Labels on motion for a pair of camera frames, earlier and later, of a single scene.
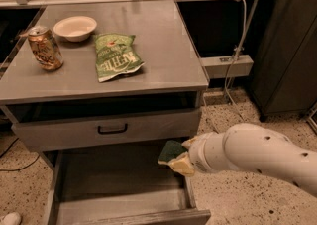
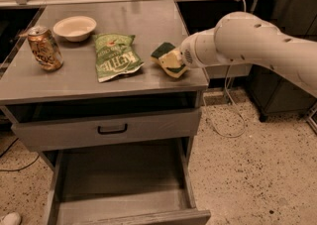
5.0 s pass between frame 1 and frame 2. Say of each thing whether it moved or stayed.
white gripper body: moved
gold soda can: stayed
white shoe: stayed
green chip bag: stayed
